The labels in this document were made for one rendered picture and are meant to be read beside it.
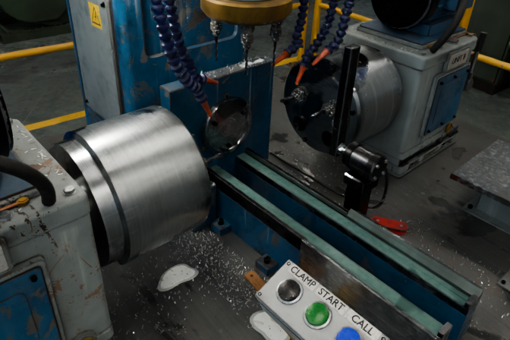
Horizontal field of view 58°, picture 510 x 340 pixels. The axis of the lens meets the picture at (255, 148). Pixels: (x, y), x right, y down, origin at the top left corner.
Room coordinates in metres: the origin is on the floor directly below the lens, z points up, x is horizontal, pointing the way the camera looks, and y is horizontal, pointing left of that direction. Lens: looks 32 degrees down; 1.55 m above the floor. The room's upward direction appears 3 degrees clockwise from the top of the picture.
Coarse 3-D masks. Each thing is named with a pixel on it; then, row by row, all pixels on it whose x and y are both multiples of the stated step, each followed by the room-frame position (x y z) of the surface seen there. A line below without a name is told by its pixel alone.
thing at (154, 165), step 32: (96, 128) 0.67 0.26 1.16; (128, 128) 0.67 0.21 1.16; (160, 128) 0.69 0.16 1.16; (64, 160) 0.63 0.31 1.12; (96, 160) 0.60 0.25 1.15; (128, 160) 0.61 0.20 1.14; (160, 160) 0.63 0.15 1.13; (192, 160) 0.66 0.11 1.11; (96, 192) 0.56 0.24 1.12; (128, 192) 0.57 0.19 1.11; (160, 192) 0.60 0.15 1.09; (192, 192) 0.63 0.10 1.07; (96, 224) 0.56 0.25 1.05; (128, 224) 0.55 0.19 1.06; (160, 224) 0.58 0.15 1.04; (192, 224) 0.64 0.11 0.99; (128, 256) 0.55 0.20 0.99
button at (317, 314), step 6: (312, 306) 0.40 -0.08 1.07; (318, 306) 0.40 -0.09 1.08; (324, 306) 0.40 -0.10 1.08; (306, 312) 0.39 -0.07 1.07; (312, 312) 0.39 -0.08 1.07; (318, 312) 0.39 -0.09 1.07; (324, 312) 0.39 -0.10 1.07; (306, 318) 0.39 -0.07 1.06; (312, 318) 0.38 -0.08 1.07; (318, 318) 0.38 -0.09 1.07; (324, 318) 0.38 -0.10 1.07; (312, 324) 0.38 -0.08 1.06; (318, 324) 0.38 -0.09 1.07
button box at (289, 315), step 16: (288, 272) 0.46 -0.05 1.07; (304, 272) 0.45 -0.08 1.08; (272, 288) 0.44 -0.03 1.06; (304, 288) 0.43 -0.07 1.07; (320, 288) 0.43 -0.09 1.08; (272, 304) 0.41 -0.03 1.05; (288, 304) 0.41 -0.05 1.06; (304, 304) 0.41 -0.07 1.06; (336, 304) 0.40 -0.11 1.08; (288, 320) 0.39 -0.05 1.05; (304, 320) 0.39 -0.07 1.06; (336, 320) 0.38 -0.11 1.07; (352, 320) 0.38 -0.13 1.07; (304, 336) 0.37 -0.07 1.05; (320, 336) 0.37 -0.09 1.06; (368, 336) 0.36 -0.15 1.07; (384, 336) 0.36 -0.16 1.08
